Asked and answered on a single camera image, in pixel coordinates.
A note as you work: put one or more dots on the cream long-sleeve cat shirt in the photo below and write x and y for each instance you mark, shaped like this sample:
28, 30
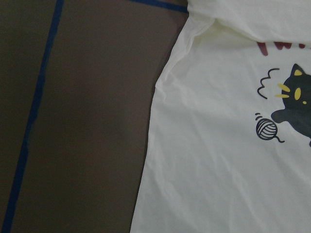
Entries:
229, 144

